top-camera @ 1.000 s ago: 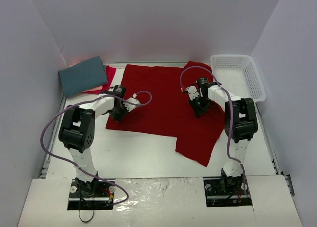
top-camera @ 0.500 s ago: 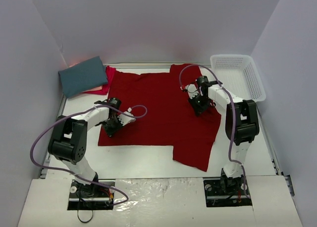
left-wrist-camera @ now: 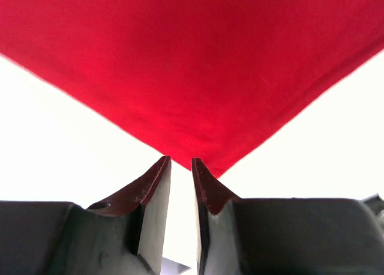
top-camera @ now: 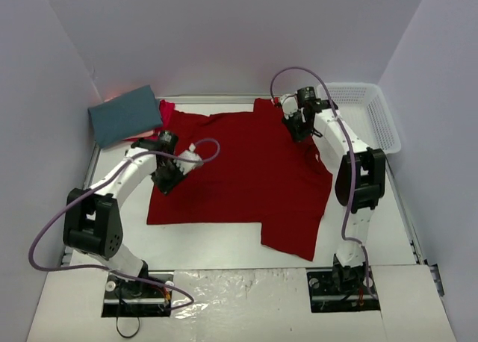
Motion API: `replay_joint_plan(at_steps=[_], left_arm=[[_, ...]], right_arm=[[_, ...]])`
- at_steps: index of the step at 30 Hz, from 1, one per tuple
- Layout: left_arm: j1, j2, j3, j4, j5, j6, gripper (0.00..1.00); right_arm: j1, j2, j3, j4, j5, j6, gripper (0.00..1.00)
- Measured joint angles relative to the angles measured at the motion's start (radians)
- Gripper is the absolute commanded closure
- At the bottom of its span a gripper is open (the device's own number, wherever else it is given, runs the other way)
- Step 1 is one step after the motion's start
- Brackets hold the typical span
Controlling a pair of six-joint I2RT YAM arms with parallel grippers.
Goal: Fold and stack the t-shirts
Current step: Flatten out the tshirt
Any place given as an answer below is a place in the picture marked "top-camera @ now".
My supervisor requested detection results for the red t shirt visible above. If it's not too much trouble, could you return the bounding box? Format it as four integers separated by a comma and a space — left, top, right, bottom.
146, 99, 333, 261
159, 99, 176, 129

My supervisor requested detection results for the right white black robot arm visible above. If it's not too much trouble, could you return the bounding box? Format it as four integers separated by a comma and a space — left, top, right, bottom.
276, 87, 385, 292

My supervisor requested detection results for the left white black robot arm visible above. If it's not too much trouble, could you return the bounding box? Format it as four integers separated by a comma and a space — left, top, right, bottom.
63, 131, 194, 296

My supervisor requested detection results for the folded pink t shirt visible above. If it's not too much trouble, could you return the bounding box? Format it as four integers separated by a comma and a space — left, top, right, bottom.
126, 130, 156, 141

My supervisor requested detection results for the white plastic basket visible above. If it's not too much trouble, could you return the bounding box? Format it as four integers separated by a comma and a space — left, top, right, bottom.
327, 82, 401, 155

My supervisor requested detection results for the folded red t shirt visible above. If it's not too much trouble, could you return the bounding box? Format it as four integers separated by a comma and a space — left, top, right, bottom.
159, 99, 176, 129

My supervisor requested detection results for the folded teal t shirt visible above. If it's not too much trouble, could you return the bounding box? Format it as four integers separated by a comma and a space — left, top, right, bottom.
88, 85, 163, 149

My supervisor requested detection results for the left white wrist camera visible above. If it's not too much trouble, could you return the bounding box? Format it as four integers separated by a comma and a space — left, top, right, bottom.
175, 145, 203, 175

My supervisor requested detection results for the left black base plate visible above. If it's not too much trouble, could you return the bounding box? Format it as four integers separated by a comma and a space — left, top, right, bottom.
101, 274, 173, 318

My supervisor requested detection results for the thin black cable loop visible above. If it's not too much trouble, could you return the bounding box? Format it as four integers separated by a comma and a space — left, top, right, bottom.
114, 314, 142, 338

